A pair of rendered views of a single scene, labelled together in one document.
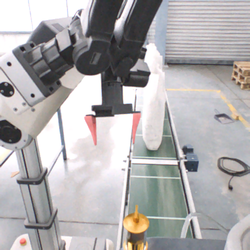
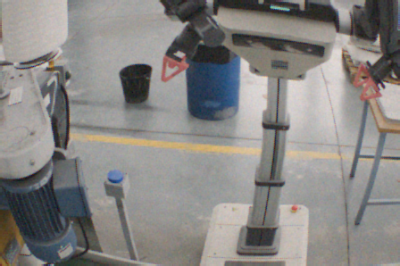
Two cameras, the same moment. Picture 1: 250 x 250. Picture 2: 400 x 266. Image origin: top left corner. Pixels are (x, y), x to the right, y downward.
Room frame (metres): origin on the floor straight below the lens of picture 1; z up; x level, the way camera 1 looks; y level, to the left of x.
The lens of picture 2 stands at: (0.73, -1.05, 1.79)
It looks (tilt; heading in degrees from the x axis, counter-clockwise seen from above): 32 degrees down; 95
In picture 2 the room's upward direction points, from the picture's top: 1 degrees counter-clockwise
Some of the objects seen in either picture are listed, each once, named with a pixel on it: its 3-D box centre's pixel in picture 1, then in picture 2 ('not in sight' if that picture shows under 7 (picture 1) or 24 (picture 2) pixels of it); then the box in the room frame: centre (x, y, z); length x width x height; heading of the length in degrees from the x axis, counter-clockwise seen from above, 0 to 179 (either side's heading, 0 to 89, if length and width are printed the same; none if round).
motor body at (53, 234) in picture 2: not in sight; (37, 211); (0.32, -0.48, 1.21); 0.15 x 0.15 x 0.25
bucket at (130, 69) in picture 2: not in sight; (136, 84); (-0.10, 2.28, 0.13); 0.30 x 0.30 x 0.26
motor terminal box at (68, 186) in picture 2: not in sight; (71, 192); (0.41, -0.44, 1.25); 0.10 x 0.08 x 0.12; 111
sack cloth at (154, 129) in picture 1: (154, 105); not in sight; (2.21, -0.28, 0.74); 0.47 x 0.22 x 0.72; 174
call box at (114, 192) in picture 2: not in sight; (116, 184); (0.33, 0.14, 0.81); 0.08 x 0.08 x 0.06; 86
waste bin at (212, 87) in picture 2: not in sight; (212, 70); (0.55, 2.14, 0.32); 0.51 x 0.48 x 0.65; 86
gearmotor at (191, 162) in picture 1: (187, 156); not in sight; (1.94, -0.58, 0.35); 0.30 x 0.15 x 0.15; 176
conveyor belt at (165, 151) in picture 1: (151, 114); not in sight; (2.93, -0.33, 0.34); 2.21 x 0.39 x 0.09; 176
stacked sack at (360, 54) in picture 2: not in sight; (371, 55); (2.30, 2.98, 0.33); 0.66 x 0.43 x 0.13; 176
